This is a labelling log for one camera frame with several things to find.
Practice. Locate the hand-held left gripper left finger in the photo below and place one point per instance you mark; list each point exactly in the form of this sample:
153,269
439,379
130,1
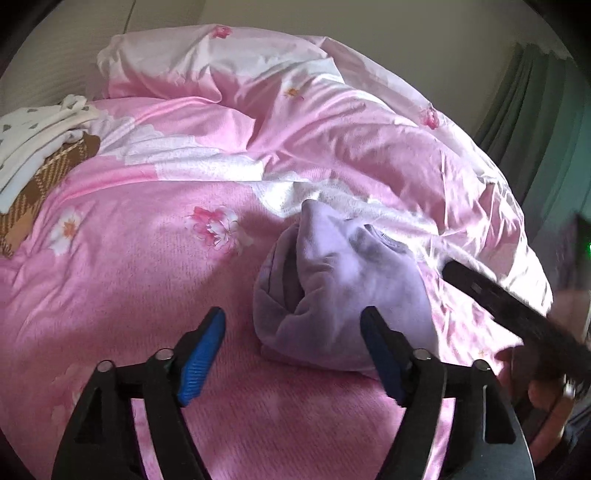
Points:
203,357

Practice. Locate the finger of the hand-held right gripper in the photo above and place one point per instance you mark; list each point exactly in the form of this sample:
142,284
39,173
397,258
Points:
498,304

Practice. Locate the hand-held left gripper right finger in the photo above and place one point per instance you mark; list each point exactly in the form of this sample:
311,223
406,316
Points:
384,362

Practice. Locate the purple sweater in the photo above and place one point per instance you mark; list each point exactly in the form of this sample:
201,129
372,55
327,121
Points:
341,286

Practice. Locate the person's right hand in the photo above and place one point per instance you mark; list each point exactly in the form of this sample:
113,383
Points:
542,401

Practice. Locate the pink floral duvet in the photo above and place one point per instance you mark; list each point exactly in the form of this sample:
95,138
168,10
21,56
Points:
184,286

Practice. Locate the green curtain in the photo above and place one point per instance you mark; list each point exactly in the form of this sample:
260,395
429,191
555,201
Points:
540,124

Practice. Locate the brown plaid cloth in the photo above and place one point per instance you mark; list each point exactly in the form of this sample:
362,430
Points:
41,189

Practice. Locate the light blue cloth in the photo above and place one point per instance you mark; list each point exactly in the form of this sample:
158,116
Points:
21,177

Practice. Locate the white heart print cloth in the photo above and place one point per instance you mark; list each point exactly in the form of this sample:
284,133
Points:
27,124

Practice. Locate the pink floral pillow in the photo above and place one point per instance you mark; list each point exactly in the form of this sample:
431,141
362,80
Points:
194,60

